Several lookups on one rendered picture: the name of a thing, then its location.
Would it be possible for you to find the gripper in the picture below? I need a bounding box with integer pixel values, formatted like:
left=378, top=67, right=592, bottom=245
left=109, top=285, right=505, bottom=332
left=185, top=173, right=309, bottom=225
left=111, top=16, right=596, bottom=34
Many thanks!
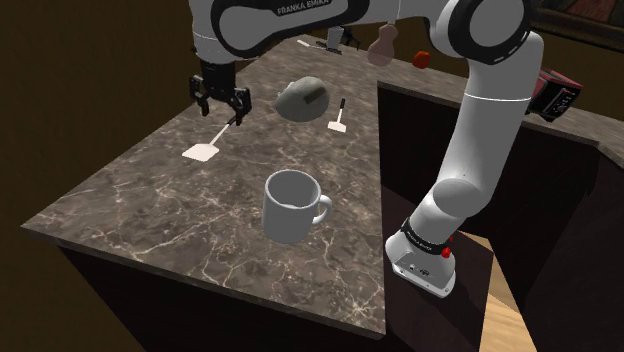
left=189, top=60, right=253, bottom=127

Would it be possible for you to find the large white spatula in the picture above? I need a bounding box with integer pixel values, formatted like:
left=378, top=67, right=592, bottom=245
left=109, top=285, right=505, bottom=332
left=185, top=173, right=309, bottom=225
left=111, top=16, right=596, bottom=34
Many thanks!
left=181, top=122, right=231, bottom=163

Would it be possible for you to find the grey-green rounded lump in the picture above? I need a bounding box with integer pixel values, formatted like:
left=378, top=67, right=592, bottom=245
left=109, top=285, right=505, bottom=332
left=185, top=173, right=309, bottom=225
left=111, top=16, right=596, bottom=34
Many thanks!
left=273, top=75, right=331, bottom=124

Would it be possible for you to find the white flat utensil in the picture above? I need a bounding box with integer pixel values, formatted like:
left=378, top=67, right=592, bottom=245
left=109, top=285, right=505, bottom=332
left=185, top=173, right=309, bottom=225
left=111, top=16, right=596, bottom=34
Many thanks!
left=296, top=38, right=343, bottom=56

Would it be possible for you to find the grey cup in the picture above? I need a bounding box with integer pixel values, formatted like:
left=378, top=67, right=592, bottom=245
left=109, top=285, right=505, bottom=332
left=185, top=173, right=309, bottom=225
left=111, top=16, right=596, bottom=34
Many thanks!
left=325, top=26, right=346, bottom=50

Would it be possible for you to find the white mug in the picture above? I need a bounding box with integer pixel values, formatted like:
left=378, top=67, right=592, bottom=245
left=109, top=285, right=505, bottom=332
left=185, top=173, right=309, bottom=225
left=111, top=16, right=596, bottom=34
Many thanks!
left=261, top=168, right=334, bottom=245

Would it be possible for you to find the black small tool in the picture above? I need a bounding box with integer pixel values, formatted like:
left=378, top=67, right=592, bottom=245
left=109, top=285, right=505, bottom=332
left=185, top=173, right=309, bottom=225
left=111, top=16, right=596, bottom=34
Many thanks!
left=341, top=28, right=363, bottom=51

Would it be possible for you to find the pink pear-shaped board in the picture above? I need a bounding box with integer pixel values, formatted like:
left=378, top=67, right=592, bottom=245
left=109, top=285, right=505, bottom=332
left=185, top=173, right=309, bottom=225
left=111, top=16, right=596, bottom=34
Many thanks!
left=365, top=20, right=399, bottom=68

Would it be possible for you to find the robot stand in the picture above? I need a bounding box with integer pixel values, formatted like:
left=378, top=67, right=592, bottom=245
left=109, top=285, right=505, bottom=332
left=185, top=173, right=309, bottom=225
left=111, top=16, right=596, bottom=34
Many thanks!
left=381, top=184, right=496, bottom=352

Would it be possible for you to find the red and black appliance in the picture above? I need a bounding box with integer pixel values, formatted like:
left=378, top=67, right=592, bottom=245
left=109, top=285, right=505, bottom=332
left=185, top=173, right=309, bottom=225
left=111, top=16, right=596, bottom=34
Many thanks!
left=525, top=67, right=585, bottom=124

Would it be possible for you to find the small white spatula black handle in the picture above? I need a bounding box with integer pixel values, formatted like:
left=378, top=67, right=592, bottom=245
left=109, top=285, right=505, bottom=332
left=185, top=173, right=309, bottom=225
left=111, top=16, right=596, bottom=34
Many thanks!
left=326, top=97, right=349, bottom=134

